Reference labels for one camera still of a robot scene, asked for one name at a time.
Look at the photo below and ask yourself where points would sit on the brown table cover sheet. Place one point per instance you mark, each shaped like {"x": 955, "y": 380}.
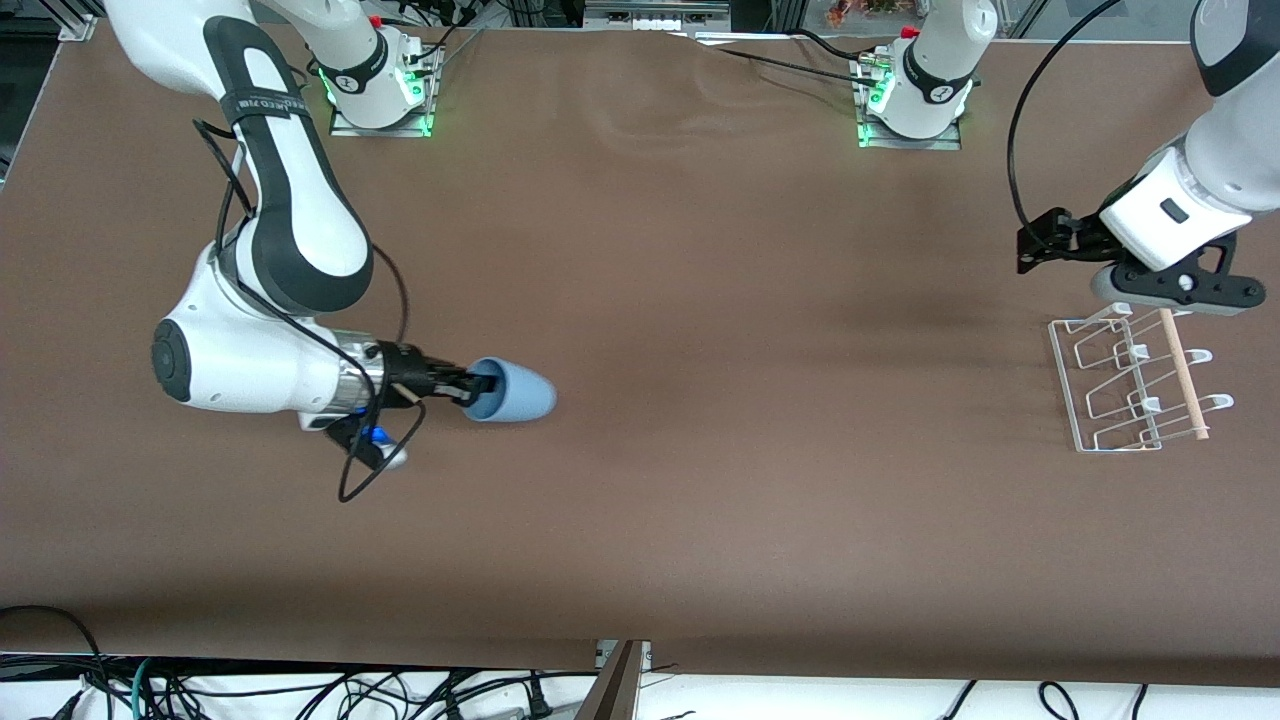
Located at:
{"x": 750, "y": 350}

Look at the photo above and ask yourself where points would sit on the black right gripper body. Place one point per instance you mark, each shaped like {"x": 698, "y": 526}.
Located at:
{"x": 408, "y": 366}

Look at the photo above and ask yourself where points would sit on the blue plastic cup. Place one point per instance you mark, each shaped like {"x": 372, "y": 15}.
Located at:
{"x": 520, "y": 392}

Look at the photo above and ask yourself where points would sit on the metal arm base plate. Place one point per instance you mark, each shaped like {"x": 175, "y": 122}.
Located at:
{"x": 910, "y": 143}
{"x": 380, "y": 128}

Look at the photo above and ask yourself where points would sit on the aluminium table frame post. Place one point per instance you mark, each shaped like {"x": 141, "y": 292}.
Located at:
{"x": 618, "y": 685}

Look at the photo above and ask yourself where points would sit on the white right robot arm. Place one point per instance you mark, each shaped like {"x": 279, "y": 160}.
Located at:
{"x": 300, "y": 220}

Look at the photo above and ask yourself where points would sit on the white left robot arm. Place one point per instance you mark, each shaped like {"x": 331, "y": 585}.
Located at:
{"x": 1230, "y": 150}

